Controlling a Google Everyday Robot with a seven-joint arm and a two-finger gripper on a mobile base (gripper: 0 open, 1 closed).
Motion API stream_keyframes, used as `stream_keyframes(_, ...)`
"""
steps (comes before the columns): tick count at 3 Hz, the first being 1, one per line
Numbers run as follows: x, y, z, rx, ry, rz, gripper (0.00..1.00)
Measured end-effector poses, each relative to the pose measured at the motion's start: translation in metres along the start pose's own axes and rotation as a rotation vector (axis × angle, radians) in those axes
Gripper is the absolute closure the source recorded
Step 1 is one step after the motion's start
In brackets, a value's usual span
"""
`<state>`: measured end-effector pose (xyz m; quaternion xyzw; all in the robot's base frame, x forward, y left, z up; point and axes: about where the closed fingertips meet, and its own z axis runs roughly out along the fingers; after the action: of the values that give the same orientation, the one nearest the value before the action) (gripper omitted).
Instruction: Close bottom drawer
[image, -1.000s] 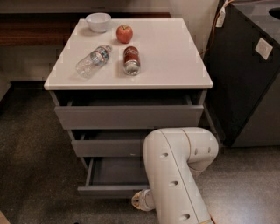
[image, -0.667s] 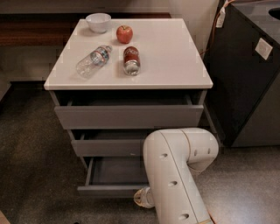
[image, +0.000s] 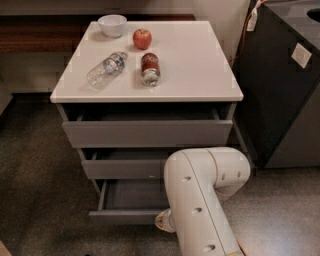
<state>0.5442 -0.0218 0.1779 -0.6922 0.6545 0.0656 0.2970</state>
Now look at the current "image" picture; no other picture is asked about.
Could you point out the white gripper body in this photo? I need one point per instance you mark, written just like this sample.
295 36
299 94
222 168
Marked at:
170 221

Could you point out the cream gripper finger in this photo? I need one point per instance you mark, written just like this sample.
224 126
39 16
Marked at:
159 221

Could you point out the grey bottom drawer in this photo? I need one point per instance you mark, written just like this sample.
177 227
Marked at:
130 202

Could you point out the grey drawer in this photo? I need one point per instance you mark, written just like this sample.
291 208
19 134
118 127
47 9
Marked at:
124 163
147 133
130 202

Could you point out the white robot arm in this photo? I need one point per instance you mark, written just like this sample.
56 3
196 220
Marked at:
197 181

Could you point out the grey middle drawer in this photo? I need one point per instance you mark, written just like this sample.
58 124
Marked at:
124 163

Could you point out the grey top drawer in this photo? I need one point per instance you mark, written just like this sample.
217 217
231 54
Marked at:
147 133

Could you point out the white-topped grey cabinet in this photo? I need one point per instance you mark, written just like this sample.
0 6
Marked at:
196 81

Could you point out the red soda can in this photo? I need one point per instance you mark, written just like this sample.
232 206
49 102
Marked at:
150 69

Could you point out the clear plastic water bottle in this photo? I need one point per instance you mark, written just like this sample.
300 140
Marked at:
107 70

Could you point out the red apple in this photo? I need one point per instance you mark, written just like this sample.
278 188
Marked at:
142 38

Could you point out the white bowl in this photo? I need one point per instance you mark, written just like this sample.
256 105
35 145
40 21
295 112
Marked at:
112 25

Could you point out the white label sticker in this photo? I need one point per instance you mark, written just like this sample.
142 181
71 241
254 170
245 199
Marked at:
301 55

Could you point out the dark wooden bench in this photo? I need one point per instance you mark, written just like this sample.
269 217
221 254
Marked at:
43 33

